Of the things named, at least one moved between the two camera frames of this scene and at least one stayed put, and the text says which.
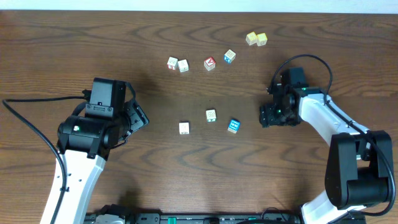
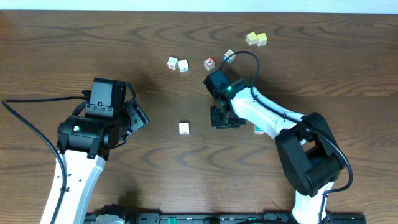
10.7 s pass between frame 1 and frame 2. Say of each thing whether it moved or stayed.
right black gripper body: moved
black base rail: stayed
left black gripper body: stayed
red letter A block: stayed
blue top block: moved
